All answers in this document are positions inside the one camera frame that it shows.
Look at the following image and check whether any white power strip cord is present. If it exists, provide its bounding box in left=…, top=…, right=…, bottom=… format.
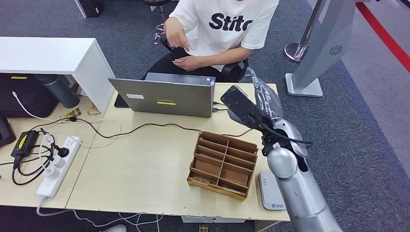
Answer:
left=36, top=196, right=164, bottom=232

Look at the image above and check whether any stack of key cards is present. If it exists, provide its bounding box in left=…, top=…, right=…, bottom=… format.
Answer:
left=191, top=177, right=212, bottom=187

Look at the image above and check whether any white plug adapter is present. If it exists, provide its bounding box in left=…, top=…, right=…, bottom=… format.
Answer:
left=43, top=166, right=61, bottom=180
left=51, top=155, right=66, bottom=169

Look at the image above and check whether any black mouse pad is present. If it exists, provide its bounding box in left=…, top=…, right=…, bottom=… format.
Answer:
left=114, top=93, right=130, bottom=109

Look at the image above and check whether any white desk panel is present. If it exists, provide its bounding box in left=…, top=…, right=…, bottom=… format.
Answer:
left=74, top=0, right=88, bottom=20

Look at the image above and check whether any black plug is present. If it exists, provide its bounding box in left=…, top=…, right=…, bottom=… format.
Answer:
left=53, top=144, right=70, bottom=159

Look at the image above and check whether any black office chair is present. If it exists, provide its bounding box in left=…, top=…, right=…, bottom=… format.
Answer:
left=160, top=32, right=249, bottom=83

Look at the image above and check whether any black bag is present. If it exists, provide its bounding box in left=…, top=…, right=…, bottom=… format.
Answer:
left=0, top=73, right=59, bottom=118

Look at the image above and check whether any white shoe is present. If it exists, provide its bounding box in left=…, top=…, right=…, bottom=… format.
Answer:
left=103, top=224, right=127, bottom=232

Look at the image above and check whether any person's left hand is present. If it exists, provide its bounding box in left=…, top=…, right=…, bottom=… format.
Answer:
left=172, top=55, right=203, bottom=72

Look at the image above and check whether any thin white cable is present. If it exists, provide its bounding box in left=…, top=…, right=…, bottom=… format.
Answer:
left=12, top=91, right=122, bottom=149

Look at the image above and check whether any grey kiosk stand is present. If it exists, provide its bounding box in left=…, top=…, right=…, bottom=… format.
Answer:
left=284, top=0, right=372, bottom=98

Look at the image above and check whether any black device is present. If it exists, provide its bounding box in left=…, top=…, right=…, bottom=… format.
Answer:
left=0, top=116, right=16, bottom=148

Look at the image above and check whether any chrome stanchion post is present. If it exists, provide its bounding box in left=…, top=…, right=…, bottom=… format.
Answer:
left=283, top=0, right=327, bottom=64

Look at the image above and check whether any white power strip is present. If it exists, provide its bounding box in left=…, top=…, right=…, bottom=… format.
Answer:
left=35, top=136, right=83, bottom=199

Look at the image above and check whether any black power adapter yellow label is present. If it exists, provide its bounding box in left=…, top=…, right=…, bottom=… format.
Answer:
left=10, top=130, right=40, bottom=159

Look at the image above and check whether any black cabinet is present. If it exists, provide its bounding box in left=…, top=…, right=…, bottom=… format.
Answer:
left=77, top=0, right=105, bottom=18

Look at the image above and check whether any dark grey thermos bottle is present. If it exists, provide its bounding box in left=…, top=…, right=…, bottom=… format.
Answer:
left=35, top=74, right=80, bottom=109

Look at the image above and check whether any black cable bundle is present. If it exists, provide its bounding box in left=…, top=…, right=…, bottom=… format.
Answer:
left=0, top=127, right=57, bottom=187

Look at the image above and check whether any person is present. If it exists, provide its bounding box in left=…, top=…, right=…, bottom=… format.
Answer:
left=141, top=0, right=280, bottom=83

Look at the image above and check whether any black stool with chrome base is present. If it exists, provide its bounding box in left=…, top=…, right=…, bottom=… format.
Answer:
left=143, top=0, right=170, bottom=45

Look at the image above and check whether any white card reader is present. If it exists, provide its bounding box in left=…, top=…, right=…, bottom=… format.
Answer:
left=258, top=171, right=287, bottom=211

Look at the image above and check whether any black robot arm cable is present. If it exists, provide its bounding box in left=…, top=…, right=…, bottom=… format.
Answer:
left=261, top=123, right=313, bottom=146

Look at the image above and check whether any white desk shelf unit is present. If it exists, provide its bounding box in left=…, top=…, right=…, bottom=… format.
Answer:
left=0, top=37, right=115, bottom=113

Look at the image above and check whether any wooden slotted organizer box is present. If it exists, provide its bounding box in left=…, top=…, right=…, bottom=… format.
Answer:
left=187, top=130, right=259, bottom=202

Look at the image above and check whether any person's right hand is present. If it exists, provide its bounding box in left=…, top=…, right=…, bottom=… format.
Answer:
left=164, top=16, right=191, bottom=53

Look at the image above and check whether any long black power cable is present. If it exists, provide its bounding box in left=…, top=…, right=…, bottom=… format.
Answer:
left=29, top=101, right=254, bottom=140

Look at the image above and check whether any grey laptop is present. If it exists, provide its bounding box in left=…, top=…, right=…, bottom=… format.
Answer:
left=108, top=72, right=217, bottom=118

